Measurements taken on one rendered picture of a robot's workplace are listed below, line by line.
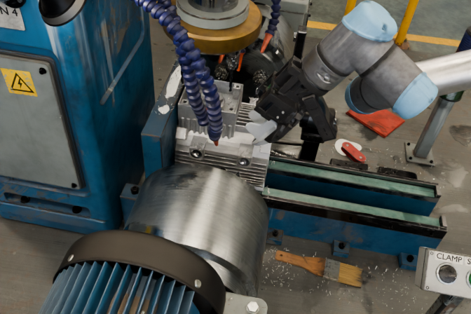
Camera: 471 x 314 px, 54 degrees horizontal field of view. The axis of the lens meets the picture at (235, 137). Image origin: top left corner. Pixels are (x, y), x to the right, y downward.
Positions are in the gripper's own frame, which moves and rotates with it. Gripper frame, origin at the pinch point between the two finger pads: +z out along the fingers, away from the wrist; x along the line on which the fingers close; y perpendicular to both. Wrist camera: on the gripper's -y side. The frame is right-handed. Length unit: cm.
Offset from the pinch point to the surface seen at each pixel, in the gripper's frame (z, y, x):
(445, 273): -15.8, -31.3, 21.8
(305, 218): 11.6, -21.8, 1.2
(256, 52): -0.7, 6.1, -26.6
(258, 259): -1.4, -3.4, 27.0
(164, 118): 4.8, 19.1, 3.8
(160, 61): 46, 21, -61
